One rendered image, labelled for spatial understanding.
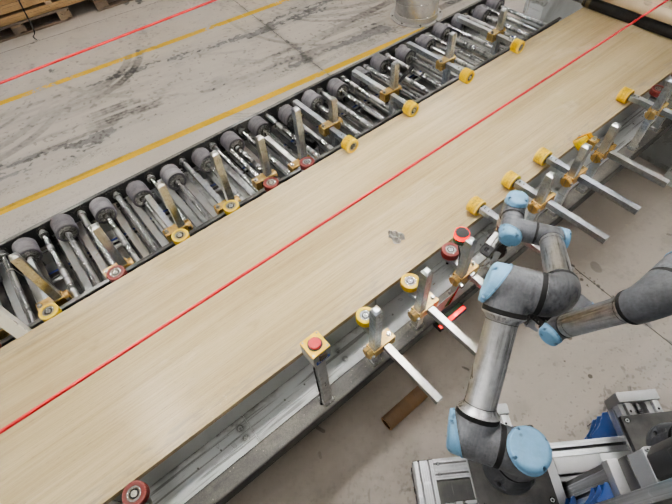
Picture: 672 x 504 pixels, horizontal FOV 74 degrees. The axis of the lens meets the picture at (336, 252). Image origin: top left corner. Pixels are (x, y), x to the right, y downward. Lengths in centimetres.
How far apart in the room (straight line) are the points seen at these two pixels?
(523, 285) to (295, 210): 126
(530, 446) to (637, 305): 45
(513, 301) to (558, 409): 165
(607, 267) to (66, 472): 311
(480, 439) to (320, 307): 84
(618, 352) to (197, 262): 239
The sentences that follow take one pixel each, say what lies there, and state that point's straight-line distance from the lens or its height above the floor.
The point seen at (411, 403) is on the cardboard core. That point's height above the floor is 8.
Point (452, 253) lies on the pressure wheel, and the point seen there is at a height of 91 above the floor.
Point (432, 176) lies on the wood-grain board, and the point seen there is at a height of 90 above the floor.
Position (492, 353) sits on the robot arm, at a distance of 126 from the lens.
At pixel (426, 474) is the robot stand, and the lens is 232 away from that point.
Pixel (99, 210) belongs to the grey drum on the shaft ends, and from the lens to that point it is 260.
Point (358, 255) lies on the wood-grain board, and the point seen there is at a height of 90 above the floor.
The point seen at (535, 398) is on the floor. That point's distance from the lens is 280.
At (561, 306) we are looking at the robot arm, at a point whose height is 149.
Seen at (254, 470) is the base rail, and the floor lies 70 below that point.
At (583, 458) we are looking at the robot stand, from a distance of 173.
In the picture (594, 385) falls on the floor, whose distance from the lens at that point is 295.
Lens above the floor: 250
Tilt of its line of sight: 53 degrees down
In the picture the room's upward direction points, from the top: 5 degrees counter-clockwise
